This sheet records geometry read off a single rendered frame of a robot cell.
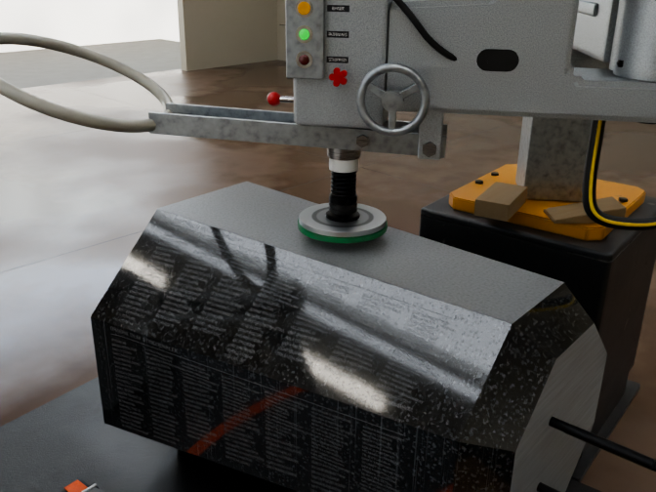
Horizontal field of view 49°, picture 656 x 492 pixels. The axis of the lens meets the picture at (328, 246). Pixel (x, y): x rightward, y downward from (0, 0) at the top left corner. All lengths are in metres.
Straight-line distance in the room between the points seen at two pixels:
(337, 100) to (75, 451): 1.45
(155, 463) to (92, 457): 0.20
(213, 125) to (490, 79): 0.63
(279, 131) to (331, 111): 0.15
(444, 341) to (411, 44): 0.61
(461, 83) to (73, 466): 1.62
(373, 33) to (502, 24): 0.26
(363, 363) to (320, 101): 0.56
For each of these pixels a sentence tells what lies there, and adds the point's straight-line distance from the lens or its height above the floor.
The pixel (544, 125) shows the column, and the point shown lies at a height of 1.01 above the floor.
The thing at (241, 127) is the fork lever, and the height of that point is 1.11.
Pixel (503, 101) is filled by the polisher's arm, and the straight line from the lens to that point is 1.55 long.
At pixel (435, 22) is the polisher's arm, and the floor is 1.35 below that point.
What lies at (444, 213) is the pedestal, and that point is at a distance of 2.23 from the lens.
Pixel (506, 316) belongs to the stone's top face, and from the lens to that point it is 1.44.
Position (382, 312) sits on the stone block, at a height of 0.78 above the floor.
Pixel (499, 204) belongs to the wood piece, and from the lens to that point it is 2.08.
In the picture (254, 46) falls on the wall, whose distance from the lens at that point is 10.46.
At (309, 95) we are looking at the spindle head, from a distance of 1.56.
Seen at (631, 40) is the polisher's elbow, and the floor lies 1.33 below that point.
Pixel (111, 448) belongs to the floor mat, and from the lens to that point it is 2.45.
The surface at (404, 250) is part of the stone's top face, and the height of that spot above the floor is 0.83.
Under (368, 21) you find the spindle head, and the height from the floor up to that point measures 1.35.
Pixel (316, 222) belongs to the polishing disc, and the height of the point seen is 0.89.
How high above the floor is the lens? 1.49
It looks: 23 degrees down
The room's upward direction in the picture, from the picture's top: 1 degrees clockwise
